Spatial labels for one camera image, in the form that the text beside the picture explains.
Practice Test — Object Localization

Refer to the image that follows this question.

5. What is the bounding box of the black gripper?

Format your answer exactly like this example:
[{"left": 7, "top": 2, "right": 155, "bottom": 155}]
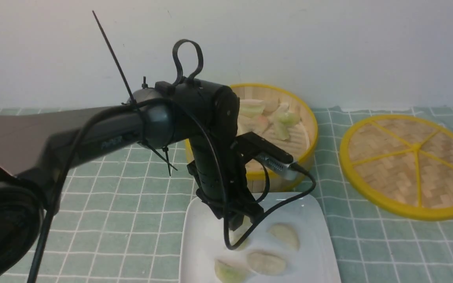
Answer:
[{"left": 188, "top": 136, "right": 264, "bottom": 230}]

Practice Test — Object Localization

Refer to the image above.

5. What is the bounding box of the green dumpling slim steamer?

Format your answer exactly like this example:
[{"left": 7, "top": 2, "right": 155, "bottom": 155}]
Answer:
[{"left": 272, "top": 119, "right": 290, "bottom": 141}]

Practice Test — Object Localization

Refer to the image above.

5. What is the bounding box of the green dumpling on plate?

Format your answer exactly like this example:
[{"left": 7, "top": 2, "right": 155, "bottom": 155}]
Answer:
[{"left": 230, "top": 229, "right": 250, "bottom": 251}]

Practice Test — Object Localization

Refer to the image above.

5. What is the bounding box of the white dumpling upper right plate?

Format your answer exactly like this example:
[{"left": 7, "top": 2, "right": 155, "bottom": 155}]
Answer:
[{"left": 267, "top": 223, "right": 300, "bottom": 251}]

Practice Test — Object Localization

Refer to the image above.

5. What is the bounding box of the white dumpling plate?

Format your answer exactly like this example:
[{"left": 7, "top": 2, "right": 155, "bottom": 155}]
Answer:
[
  {"left": 246, "top": 252, "right": 287, "bottom": 276},
  {"left": 267, "top": 223, "right": 300, "bottom": 251}
]

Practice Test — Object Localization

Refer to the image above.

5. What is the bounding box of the white dumpling centre plate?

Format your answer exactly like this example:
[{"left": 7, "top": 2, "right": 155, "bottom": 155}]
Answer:
[{"left": 246, "top": 252, "right": 287, "bottom": 276}]

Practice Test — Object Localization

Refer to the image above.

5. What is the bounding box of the green dumpling plate bottom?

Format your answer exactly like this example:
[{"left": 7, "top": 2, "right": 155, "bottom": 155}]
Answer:
[{"left": 214, "top": 258, "right": 252, "bottom": 283}]

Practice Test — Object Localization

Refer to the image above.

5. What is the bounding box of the white square plate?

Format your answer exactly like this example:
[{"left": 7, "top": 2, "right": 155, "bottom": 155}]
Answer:
[{"left": 179, "top": 195, "right": 341, "bottom": 283}]

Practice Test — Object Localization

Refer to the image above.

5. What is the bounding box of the pink dumpling centre steamer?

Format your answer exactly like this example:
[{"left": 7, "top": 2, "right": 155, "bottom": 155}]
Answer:
[{"left": 247, "top": 115, "right": 271, "bottom": 136}]

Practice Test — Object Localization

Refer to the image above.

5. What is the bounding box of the pale green dumpling top steamer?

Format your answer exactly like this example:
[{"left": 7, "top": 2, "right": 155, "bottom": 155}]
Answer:
[{"left": 239, "top": 99, "right": 266, "bottom": 118}]

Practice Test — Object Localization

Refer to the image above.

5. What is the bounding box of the black zip tie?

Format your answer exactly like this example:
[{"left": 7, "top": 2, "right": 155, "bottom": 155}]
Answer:
[{"left": 92, "top": 10, "right": 176, "bottom": 177}]

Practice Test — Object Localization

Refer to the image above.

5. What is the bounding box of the yellow rimmed bamboo steamer basket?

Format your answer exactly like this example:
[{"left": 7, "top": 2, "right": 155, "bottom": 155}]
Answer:
[{"left": 185, "top": 83, "right": 319, "bottom": 193}]

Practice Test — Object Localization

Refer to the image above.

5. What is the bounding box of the green dumpling right steamer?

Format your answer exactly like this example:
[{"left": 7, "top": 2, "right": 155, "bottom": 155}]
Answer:
[{"left": 276, "top": 111, "right": 301, "bottom": 127}]

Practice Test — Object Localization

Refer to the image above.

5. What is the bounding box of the green checkered tablecloth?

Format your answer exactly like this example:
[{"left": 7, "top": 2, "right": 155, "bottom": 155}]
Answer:
[{"left": 38, "top": 107, "right": 453, "bottom": 283}]

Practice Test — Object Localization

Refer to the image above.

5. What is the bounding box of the yellow rimmed bamboo steamer lid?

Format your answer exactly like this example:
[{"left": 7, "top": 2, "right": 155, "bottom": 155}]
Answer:
[{"left": 339, "top": 114, "right": 453, "bottom": 221}]

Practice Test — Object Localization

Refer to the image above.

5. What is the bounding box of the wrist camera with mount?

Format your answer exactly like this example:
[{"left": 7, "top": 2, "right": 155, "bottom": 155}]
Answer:
[{"left": 232, "top": 131, "right": 307, "bottom": 180}]

